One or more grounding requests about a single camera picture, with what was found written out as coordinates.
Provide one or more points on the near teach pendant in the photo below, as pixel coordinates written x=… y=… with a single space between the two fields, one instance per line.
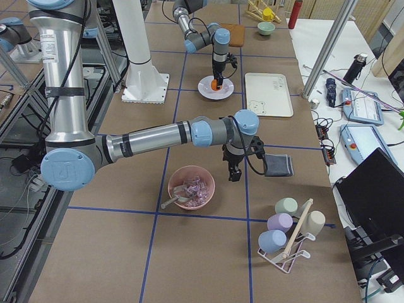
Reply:
x=361 y=140

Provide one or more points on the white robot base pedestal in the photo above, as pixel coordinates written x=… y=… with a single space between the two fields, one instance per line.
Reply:
x=144 y=84

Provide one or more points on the beige cup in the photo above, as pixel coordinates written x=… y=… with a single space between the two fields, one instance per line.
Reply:
x=314 y=223

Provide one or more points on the green bowl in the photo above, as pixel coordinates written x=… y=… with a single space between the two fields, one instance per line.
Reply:
x=265 y=28

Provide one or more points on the folded grey cloth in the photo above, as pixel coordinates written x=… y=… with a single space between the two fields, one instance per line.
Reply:
x=278 y=166

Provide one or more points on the teach pendant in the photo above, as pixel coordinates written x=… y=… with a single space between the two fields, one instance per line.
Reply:
x=359 y=107
x=361 y=140

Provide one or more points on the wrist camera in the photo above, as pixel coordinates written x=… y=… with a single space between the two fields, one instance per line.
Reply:
x=256 y=147
x=231 y=59

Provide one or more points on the green pastel cup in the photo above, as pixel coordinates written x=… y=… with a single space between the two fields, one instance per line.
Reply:
x=286 y=205

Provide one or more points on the wooden tray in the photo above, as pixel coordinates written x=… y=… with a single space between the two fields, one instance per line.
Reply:
x=237 y=34

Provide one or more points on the cream bear serving tray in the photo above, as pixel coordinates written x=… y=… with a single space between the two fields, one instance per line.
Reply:
x=267 y=95

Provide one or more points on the far teach pendant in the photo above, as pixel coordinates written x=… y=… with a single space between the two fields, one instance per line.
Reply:
x=359 y=107

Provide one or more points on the white round plate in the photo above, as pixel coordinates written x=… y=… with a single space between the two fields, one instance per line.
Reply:
x=204 y=87

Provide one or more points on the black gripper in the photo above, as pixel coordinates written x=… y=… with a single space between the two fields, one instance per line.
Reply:
x=218 y=67
x=231 y=155

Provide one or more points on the folded dark blue umbrella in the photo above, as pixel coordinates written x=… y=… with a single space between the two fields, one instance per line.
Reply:
x=331 y=92

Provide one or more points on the blue cup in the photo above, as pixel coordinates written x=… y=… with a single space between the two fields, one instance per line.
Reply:
x=272 y=240

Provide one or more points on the aluminium frame post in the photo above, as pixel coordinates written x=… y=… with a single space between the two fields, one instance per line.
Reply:
x=329 y=44

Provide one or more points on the yellow cup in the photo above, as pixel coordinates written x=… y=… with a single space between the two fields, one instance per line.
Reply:
x=268 y=14

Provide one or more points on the black monitor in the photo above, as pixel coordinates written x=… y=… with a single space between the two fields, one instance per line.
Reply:
x=373 y=195

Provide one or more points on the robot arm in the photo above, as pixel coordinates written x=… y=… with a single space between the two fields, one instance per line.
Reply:
x=194 y=40
x=73 y=151

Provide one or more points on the orange fruit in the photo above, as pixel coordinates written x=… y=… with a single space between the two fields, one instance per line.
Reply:
x=215 y=86

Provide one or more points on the purple cup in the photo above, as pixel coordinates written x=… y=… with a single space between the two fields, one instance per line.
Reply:
x=280 y=221

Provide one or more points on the pink bowl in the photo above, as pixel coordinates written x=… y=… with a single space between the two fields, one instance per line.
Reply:
x=198 y=181

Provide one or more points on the black water bottle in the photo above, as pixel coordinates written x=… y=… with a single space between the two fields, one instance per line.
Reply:
x=359 y=61

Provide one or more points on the red bottle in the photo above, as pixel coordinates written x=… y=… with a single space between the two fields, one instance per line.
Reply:
x=295 y=13

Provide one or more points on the metal scoop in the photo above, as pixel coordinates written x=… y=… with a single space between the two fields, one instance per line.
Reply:
x=179 y=194

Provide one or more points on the wooden cup rack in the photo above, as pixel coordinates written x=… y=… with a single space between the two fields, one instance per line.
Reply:
x=255 y=8

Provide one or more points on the white cup rack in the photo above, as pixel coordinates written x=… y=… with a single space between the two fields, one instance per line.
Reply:
x=284 y=258

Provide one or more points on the power strip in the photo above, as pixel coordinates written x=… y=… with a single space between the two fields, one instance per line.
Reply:
x=326 y=144

